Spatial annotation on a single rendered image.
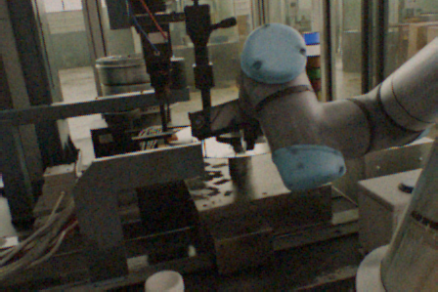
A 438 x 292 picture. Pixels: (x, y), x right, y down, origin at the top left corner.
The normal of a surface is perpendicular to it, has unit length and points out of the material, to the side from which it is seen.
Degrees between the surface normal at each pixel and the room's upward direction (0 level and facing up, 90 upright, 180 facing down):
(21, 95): 90
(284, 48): 56
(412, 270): 90
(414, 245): 87
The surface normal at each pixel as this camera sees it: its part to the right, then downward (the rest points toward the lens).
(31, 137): 0.25, 0.23
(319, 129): 0.27, -0.39
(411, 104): -0.73, 0.51
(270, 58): -0.01, -0.32
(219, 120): -0.51, -0.26
